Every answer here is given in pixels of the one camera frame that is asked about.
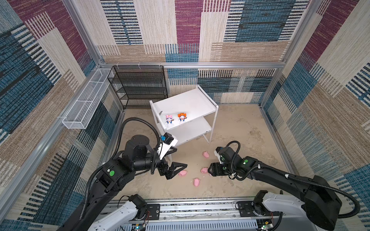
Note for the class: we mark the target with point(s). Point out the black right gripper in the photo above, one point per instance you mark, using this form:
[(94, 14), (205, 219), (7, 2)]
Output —
[(215, 168)]

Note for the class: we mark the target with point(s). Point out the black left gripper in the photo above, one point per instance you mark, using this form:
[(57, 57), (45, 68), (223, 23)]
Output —
[(170, 173)]

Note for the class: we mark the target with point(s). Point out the pink-haired doll figure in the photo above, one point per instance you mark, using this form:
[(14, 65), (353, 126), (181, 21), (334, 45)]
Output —
[(169, 119)]

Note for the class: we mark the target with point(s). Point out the orange-haired doll figure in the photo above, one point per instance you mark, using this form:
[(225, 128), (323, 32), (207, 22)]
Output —
[(182, 116)]

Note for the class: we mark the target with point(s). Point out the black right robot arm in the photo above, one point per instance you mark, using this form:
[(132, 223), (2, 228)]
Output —
[(344, 204)]

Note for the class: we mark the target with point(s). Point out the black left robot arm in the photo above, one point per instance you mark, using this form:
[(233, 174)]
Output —
[(109, 179)]

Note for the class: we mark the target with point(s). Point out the white two-tier shelf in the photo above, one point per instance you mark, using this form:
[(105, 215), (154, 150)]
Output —
[(201, 112)]

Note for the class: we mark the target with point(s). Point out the pink pig toy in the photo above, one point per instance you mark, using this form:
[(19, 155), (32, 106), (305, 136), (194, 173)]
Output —
[(206, 154), (196, 182), (182, 173), (204, 170)]

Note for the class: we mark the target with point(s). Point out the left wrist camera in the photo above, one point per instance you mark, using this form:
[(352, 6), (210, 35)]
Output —
[(167, 141)]

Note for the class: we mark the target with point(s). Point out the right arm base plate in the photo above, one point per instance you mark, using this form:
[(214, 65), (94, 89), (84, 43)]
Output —
[(250, 209)]

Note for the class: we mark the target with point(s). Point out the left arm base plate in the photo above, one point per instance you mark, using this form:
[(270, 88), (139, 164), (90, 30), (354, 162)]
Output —
[(149, 212)]

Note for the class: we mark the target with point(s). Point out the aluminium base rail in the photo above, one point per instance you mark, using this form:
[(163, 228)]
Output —
[(196, 212)]

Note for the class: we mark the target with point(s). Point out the black wire mesh shelf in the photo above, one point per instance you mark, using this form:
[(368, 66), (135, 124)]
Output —
[(136, 86)]

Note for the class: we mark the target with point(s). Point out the white wire wall basket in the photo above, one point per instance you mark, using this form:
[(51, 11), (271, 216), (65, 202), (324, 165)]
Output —
[(83, 109)]

